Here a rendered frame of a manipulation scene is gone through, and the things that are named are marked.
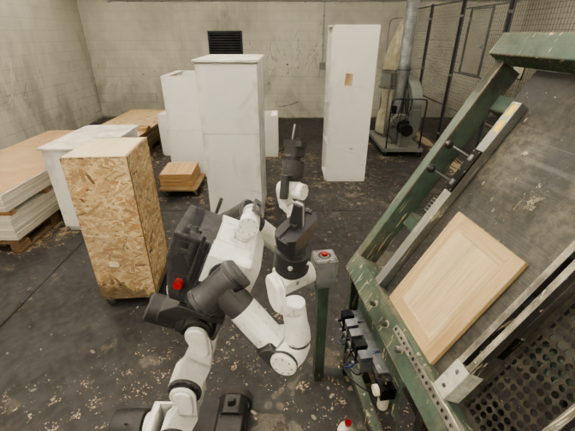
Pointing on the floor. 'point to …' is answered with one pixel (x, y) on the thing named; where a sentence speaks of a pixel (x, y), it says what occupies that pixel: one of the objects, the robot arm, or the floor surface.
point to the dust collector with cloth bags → (391, 77)
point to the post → (320, 333)
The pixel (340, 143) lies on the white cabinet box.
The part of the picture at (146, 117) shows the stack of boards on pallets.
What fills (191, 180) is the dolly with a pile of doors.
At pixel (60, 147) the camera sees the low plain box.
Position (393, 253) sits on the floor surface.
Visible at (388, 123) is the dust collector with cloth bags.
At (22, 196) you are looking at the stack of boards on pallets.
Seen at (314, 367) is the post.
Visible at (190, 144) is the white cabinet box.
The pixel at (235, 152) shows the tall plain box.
